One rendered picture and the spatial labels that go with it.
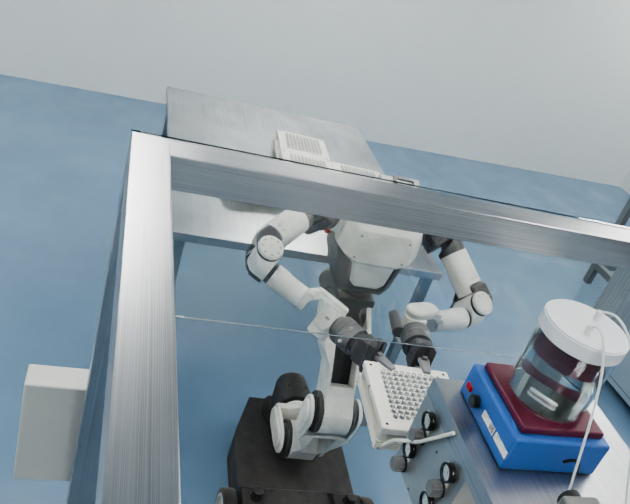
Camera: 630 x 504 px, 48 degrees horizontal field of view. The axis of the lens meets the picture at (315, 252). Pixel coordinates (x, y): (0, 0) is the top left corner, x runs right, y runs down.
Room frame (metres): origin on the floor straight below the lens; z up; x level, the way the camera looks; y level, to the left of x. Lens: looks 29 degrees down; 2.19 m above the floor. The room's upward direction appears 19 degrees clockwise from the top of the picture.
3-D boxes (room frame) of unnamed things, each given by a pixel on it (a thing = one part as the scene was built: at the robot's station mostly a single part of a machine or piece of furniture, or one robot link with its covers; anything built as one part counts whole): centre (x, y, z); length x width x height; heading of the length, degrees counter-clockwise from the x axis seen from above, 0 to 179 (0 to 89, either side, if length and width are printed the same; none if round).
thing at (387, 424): (1.47, -0.37, 1.07); 0.25 x 0.24 x 0.02; 107
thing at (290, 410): (2.08, -0.17, 0.28); 0.21 x 0.20 x 0.13; 19
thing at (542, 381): (1.09, -0.49, 1.56); 0.15 x 0.15 x 0.19
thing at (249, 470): (2.05, -0.18, 0.19); 0.64 x 0.52 x 0.33; 19
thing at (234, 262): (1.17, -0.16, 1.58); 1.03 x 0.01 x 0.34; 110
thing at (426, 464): (1.07, -0.39, 1.25); 0.22 x 0.11 x 0.20; 20
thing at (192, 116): (3.06, 0.26, 0.88); 1.50 x 1.10 x 0.04; 20
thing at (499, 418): (1.08, -0.48, 1.42); 0.21 x 0.20 x 0.09; 110
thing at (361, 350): (1.62, -0.21, 1.07); 0.12 x 0.10 x 0.13; 50
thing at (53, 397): (1.01, 0.36, 1.08); 0.17 x 0.06 x 0.26; 110
